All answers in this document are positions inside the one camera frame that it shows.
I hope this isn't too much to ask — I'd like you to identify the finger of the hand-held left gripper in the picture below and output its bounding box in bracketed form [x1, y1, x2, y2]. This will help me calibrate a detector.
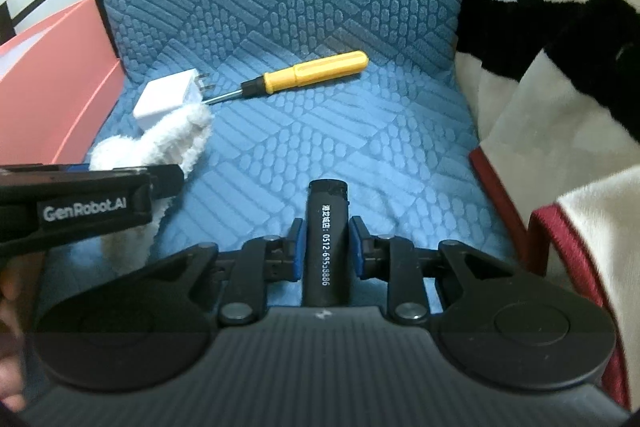
[148, 163, 185, 204]

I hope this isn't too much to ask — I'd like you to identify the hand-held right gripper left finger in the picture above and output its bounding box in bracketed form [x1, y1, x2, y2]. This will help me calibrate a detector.
[150, 218, 307, 327]

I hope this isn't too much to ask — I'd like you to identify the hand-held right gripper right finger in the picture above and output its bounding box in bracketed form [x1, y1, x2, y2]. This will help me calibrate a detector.
[348, 215, 507, 326]

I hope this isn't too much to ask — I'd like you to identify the black cylinder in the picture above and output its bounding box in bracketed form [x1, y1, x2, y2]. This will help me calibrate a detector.
[301, 179, 351, 309]

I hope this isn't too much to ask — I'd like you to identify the white fluffy sock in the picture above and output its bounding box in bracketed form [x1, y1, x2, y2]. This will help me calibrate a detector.
[88, 103, 214, 269]

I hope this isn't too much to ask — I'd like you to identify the pink cardboard box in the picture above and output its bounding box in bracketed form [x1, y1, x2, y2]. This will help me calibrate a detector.
[0, 0, 126, 168]

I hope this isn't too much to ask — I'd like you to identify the person's left hand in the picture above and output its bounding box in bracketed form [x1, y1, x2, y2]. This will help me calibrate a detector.
[0, 252, 47, 414]

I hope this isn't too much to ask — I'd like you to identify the white charger plug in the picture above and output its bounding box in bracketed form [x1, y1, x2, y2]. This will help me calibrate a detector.
[132, 69, 216, 134]

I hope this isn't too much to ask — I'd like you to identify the blue quilted seat cover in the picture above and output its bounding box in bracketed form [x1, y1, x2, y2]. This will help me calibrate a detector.
[22, 0, 532, 314]

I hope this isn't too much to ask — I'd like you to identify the striped fleece blanket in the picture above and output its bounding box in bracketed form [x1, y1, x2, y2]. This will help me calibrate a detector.
[452, 0, 640, 410]

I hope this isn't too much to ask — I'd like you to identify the yellow handled screwdriver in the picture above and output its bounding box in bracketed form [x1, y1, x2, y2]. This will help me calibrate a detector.
[207, 50, 370, 106]

